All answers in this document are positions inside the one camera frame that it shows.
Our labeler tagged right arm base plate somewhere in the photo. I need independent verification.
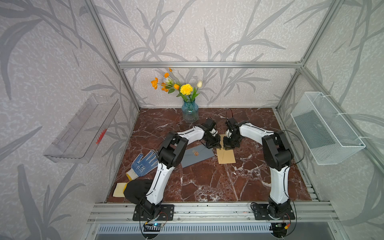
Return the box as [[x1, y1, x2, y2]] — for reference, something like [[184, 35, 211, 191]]
[[250, 202, 296, 221]]

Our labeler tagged brown kraft envelope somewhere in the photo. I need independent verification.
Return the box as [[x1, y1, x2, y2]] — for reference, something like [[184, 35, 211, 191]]
[[217, 135, 236, 165]]

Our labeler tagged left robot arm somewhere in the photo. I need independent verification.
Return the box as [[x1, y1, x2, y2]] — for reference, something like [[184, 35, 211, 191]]
[[138, 118, 221, 214]]

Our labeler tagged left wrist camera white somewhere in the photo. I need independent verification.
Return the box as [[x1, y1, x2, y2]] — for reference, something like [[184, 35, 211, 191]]
[[210, 128, 218, 136]]

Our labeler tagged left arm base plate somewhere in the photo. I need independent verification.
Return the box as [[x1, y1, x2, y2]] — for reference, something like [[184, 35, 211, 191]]
[[133, 204, 175, 222]]

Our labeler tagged red marker pen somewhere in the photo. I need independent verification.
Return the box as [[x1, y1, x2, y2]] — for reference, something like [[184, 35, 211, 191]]
[[96, 129, 107, 145]]

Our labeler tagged left green circuit board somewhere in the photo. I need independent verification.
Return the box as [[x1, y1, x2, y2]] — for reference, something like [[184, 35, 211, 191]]
[[143, 222, 166, 232]]

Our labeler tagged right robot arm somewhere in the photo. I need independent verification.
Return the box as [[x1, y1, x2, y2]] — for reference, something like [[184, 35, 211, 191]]
[[224, 118, 294, 215]]

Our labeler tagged yellow orange flower bouquet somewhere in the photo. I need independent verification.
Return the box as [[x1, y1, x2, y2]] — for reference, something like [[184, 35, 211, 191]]
[[151, 68, 203, 103]]

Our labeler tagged blue glass vase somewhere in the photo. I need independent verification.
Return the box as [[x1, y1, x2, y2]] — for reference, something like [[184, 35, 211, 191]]
[[182, 101, 199, 123]]

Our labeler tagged black glove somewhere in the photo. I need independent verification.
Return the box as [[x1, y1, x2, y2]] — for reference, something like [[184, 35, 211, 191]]
[[123, 179, 153, 205]]

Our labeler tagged blue dotted work glove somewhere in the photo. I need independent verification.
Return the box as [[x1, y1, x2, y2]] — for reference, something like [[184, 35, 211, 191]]
[[126, 150, 158, 181]]

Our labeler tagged white wire mesh basket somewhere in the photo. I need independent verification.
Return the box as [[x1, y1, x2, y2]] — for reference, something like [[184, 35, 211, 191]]
[[291, 92, 366, 165]]

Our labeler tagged right circuit board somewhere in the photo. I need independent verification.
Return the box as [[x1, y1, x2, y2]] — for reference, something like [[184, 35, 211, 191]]
[[270, 223, 296, 239]]

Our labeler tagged clear plastic wall tray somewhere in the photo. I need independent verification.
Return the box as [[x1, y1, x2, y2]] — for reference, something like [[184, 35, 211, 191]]
[[43, 94, 121, 164]]

